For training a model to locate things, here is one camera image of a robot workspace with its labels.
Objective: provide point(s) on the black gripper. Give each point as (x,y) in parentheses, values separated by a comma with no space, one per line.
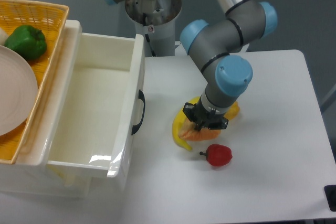
(196,113)

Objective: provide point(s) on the orange triangle bread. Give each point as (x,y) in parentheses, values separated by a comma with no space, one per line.
(188,132)

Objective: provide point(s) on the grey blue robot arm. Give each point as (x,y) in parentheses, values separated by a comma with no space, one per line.
(212,48)

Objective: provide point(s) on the yellow banana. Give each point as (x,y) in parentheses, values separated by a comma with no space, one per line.
(181,122)

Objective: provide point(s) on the yellow bell pepper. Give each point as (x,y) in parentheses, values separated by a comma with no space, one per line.
(233,111)

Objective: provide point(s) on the red bell pepper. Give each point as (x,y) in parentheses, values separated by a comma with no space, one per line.
(217,155)

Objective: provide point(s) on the white plastic drawer box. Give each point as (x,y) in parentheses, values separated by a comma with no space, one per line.
(82,129)

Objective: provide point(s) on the black object at edge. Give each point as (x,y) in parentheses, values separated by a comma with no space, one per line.
(330,193)

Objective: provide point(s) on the yellow woven basket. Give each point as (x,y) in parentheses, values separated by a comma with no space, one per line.
(50,18)

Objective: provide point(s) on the pink plate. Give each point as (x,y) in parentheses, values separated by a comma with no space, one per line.
(18,90)

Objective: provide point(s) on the green bell pepper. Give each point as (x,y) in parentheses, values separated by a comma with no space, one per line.
(28,41)

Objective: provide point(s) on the white vegetable in basket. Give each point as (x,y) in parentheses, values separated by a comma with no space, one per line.
(3,37)

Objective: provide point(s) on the black drawer handle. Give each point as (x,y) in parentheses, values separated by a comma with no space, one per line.
(140,112)

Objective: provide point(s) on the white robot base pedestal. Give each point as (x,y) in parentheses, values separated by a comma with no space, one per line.
(155,21)

